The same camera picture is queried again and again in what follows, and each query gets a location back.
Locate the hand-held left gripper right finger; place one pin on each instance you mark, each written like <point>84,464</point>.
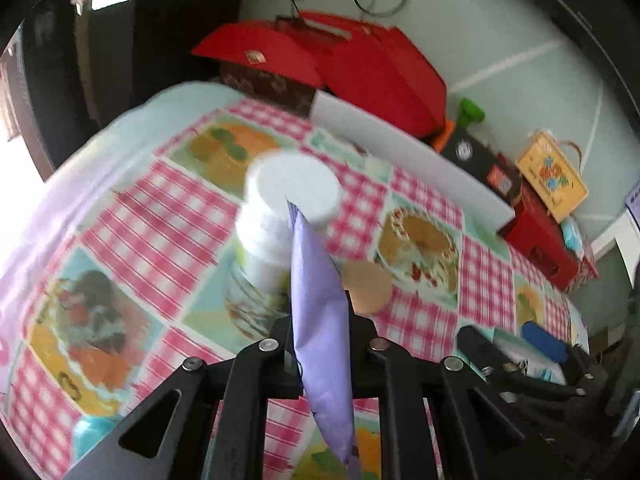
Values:
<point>362,360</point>

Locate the red cardboard box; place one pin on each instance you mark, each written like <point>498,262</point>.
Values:
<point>540,240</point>

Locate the yellow printed gift bag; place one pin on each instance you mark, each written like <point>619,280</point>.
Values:
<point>552,175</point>

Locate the white plastic bottle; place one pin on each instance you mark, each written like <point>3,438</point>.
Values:
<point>270,250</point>

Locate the red paper gift bag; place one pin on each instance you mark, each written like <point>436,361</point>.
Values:
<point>260,50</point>

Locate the black cardboard box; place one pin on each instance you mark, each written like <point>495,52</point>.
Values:
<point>480,162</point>

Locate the orange box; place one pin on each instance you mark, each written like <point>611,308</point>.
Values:
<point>442,135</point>

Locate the white board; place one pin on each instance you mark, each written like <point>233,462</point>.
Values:
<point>410,160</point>

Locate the red gift boxes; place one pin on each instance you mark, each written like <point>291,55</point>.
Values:
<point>385,80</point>

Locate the purple packet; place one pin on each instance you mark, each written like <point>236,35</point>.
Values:
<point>320,335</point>

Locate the black cabinet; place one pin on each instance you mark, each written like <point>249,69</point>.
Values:
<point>100,60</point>

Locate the teal wipes packet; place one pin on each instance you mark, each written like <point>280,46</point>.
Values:
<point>572,237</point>

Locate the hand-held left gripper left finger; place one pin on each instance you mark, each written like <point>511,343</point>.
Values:
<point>280,360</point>

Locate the pink checkered printed tablecloth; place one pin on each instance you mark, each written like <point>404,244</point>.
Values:
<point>150,220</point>

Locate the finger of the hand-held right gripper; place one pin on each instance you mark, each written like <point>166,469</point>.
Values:
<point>542,342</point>
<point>480,350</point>

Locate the pale printed bedsheet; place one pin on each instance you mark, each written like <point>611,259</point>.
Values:
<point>75,180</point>

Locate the brown floral box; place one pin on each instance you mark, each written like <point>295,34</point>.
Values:
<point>270,90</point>

